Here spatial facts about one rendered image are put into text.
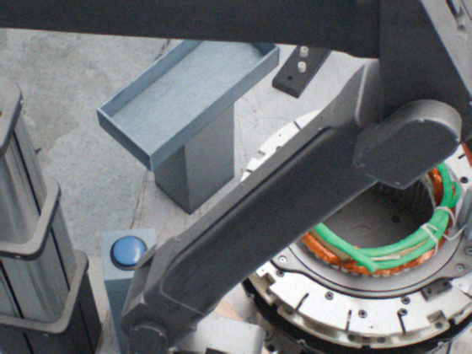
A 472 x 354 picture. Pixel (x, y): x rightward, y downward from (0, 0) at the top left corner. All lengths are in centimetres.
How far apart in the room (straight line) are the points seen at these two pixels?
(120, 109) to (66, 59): 135
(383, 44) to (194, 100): 93
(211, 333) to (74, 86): 189
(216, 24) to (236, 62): 93
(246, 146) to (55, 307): 40
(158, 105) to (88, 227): 111
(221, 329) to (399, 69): 42
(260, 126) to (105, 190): 91
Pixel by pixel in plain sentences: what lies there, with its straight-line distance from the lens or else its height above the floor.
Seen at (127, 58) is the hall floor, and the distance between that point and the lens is 293.
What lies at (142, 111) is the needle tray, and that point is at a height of 102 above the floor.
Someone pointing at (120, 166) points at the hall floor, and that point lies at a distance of 276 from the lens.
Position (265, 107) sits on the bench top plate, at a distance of 189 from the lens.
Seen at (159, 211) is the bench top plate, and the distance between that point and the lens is 180.
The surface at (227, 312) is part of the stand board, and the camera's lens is 141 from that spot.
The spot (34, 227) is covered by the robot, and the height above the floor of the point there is 93.
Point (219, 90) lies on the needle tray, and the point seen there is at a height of 103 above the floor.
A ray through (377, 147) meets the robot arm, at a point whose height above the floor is 174.
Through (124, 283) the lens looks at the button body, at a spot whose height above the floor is 102.
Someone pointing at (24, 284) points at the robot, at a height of 80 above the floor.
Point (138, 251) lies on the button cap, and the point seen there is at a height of 104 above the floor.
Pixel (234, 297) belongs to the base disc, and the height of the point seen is 80.
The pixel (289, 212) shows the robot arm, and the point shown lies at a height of 161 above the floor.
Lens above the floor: 236
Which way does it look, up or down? 60 degrees down
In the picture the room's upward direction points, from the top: 6 degrees counter-clockwise
